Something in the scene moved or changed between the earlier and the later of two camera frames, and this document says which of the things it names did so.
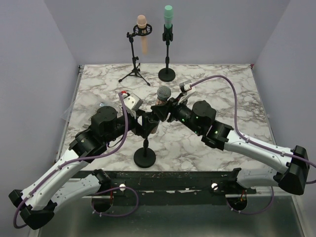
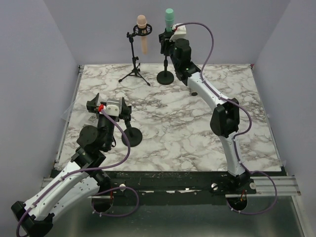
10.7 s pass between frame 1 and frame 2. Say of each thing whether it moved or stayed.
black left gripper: moved
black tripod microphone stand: stayed
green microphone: moved
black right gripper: moved
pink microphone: stayed
